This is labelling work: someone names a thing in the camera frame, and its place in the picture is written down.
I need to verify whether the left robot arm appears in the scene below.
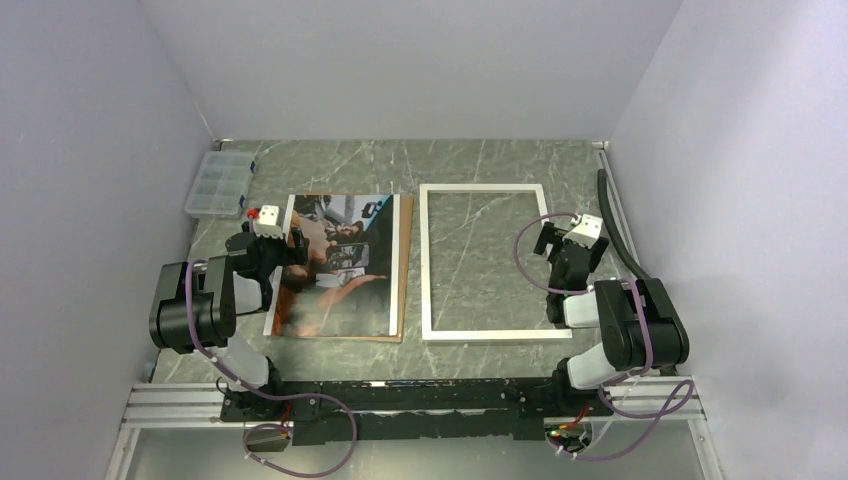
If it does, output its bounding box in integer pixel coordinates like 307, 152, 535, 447
149, 228, 308, 420

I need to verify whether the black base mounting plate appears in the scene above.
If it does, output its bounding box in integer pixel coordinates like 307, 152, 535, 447
220, 371, 612, 446

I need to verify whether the black corrugated hose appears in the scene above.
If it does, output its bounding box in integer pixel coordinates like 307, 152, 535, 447
596, 168, 653, 282

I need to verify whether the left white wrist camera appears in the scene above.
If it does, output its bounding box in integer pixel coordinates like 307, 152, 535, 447
252, 205, 284, 240

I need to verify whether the clear plastic organizer box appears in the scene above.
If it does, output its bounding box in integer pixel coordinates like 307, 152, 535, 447
184, 151, 256, 218

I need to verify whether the aluminium rail frame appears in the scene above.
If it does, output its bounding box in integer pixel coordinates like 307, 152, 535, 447
107, 376, 724, 479

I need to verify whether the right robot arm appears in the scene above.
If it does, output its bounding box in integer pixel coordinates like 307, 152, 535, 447
533, 217, 690, 415

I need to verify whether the printed photo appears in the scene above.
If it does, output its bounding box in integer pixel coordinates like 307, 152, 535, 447
263, 193, 401, 339

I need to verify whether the brown backing board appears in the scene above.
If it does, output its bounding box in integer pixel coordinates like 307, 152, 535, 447
272, 192, 416, 344

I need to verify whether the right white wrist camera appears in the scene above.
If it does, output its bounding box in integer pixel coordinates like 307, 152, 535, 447
564, 214, 603, 249

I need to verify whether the wooden picture frame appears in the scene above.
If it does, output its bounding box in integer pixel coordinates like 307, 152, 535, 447
418, 184, 573, 344

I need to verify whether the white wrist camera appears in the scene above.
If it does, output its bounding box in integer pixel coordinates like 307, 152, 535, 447
564, 214, 603, 249
252, 205, 284, 240

